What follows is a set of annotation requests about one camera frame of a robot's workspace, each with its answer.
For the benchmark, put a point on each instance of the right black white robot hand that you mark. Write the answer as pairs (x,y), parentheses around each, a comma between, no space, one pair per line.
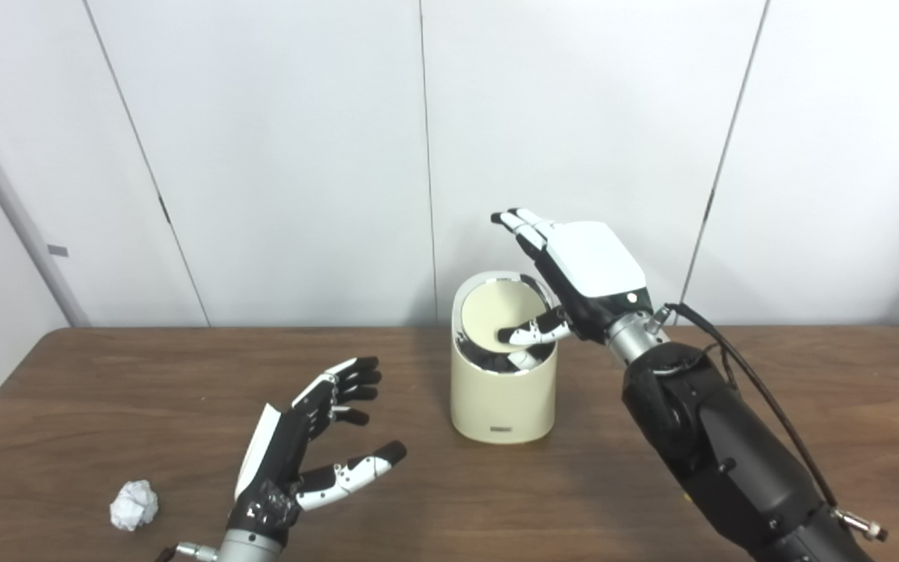
(594,265)

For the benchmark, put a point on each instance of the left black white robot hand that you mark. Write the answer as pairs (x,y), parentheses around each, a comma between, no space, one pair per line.
(278,460)

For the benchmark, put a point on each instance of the cream round bin lid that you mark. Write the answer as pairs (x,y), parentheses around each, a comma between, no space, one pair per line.
(488,312)

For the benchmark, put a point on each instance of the white paper ball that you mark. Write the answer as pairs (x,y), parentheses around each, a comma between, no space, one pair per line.
(134,506)

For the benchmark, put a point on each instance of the black bin liner bag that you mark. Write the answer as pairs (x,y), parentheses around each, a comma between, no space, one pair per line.
(492,364)

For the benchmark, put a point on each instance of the cream-colored round bin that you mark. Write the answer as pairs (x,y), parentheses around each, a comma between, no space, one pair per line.
(502,402)

